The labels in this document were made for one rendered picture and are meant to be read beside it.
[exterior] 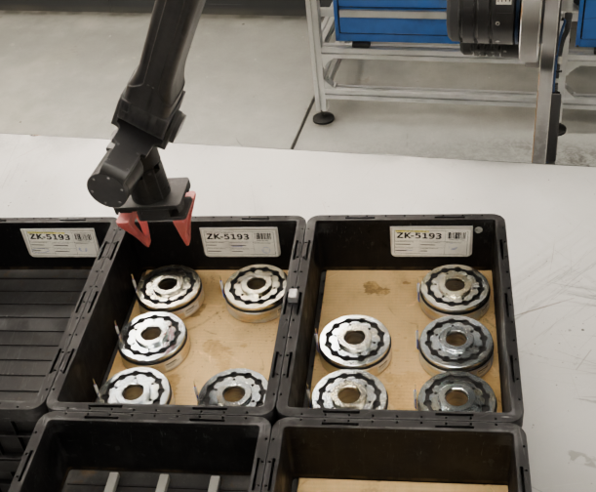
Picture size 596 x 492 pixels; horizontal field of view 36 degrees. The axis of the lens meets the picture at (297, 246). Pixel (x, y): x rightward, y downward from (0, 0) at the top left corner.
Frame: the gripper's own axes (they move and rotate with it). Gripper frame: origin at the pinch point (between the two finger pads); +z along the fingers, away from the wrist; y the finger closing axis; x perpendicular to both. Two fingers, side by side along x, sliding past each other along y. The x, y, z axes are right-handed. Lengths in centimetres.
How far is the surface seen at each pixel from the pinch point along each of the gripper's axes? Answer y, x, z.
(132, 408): 2.8, -31.1, 0.9
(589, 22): 81, 173, 66
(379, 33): 13, 182, 68
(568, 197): 63, 43, 30
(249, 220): 10.9, 7.1, 2.8
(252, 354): 12.9, -12.4, 12.2
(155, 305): -2.8, -5.6, 8.3
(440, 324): 40.2, -7.9, 11.2
